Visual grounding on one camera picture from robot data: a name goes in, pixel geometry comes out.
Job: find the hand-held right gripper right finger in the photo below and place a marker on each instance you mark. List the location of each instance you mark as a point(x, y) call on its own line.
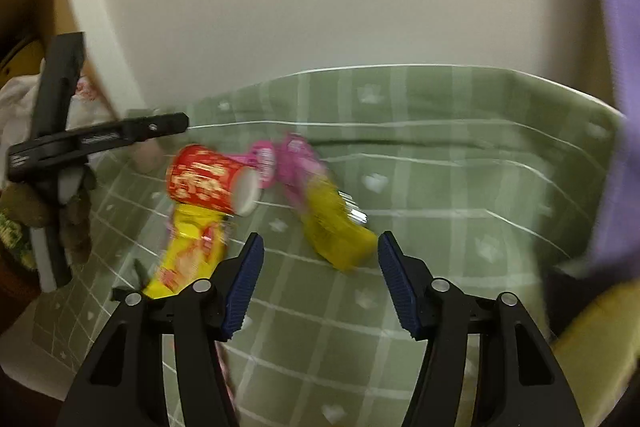
point(400, 287)

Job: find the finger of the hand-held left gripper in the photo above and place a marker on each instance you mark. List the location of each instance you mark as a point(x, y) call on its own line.
point(155, 126)

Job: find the yellow trash bag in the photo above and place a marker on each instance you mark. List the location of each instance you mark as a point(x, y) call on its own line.
point(600, 347)

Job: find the person's left hand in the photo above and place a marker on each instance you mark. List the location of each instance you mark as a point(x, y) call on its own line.
point(77, 217)

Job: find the pink and yellow snack packet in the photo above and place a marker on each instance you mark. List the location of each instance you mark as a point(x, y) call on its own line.
point(330, 222)

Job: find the green checked tablecloth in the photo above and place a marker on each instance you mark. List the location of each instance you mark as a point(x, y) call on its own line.
point(425, 207)

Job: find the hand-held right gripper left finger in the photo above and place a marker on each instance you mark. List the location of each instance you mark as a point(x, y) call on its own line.
point(245, 287)

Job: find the red paper cup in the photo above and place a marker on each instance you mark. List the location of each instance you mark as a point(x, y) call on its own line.
point(205, 179)

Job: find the white plastic bag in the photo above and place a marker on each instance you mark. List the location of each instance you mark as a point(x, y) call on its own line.
point(15, 102)

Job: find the yellow printed packet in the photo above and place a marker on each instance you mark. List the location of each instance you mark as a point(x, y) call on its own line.
point(12, 237)

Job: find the yellow red snack packet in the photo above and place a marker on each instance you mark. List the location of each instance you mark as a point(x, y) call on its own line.
point(187, 247)

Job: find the purple pillow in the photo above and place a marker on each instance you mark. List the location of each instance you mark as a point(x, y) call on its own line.
point(620, 107)

